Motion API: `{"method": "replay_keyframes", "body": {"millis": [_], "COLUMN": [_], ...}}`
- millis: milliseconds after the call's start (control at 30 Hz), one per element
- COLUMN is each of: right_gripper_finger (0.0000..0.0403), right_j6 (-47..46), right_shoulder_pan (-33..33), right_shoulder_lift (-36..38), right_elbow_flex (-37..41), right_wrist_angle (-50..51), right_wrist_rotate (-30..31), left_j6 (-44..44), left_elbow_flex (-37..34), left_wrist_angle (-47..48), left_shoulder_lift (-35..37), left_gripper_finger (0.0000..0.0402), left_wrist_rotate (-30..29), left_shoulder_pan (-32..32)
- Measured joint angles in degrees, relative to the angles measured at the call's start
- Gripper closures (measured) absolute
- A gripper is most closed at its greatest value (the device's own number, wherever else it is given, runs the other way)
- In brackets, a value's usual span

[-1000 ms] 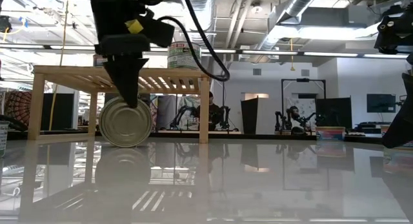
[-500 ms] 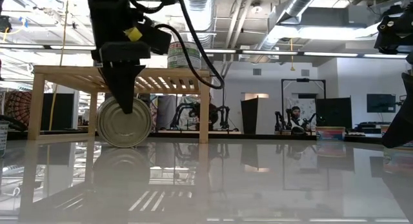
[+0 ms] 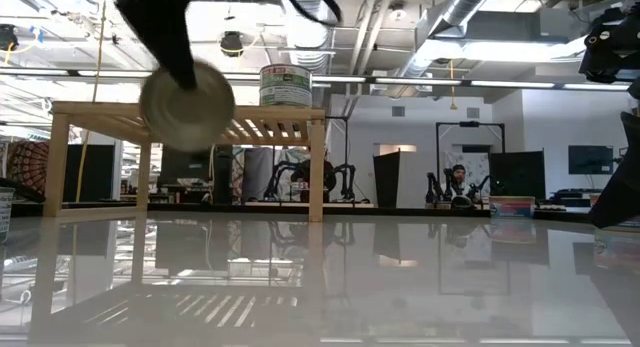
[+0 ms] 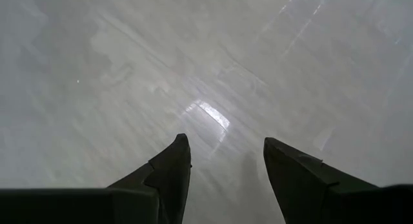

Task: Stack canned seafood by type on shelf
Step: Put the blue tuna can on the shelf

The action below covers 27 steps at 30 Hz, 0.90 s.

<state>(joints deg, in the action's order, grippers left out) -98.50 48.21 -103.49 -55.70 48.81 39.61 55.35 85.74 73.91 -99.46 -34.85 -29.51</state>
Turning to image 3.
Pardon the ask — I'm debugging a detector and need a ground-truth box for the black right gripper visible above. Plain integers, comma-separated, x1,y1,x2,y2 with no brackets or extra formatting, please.
578,6,640,230

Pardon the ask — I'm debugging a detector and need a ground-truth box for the light wooden slatted shelf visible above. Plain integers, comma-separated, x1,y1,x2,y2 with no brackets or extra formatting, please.
43,101,326,223

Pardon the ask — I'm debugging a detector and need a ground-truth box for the black keyboard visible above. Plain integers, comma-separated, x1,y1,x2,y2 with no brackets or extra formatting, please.
549,188,609,198

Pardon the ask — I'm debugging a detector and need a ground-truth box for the large black panel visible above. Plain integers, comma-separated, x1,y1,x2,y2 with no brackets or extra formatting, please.
489,150,547,198

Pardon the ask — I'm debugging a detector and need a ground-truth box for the dark desk monitor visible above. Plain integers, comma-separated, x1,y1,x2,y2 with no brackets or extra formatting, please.
159,149,214,188

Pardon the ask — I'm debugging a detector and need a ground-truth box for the black ceiling device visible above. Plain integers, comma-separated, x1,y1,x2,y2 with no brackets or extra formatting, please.
0,24,20,52

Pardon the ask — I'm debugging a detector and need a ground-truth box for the black cabinet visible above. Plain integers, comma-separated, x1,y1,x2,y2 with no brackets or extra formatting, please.
62,144,117,203

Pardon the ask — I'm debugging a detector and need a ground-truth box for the person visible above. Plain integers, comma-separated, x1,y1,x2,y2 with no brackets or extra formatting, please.
448,163,474,201

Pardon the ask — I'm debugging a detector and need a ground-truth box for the red patterned tapestry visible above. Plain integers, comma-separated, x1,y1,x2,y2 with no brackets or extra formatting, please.
5,139,51,197

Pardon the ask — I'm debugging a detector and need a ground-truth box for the ceiling light strip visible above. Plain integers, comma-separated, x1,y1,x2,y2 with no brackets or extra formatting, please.
222,74,631,91

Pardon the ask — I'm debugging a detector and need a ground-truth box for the black standing board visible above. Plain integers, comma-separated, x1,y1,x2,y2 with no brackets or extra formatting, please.
373,149,402,209

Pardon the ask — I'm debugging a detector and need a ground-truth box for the dark wall monitor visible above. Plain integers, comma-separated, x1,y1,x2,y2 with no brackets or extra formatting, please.
568,145,615,176

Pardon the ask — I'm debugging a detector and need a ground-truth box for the black dome camera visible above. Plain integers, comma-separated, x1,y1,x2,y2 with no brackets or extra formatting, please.
219,30,246,58

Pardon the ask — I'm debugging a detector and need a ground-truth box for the yellow hanging cord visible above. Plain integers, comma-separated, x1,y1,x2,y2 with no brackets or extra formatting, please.
74,0,109,203

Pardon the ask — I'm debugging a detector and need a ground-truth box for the white wall poster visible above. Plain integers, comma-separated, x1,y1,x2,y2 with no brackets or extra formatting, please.
444,151,491,188

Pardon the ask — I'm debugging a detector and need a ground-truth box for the ribbed silver ceiling duct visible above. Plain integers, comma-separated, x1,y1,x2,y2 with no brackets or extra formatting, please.
287,0,334,73

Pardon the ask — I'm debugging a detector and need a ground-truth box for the black metal stand frame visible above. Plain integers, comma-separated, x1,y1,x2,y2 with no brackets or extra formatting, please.
436,120,506,198
324,115,351,201

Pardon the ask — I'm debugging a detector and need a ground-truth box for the yellow pendant cable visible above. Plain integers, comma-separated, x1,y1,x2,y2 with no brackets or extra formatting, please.
448,59,459,111

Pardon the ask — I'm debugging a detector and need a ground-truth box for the thick black hose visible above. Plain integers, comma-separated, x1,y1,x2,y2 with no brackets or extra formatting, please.
0,176,45,204

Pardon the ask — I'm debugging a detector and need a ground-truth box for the smooth silver ceiling duct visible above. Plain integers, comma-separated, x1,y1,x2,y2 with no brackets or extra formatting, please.
397,0,501,78

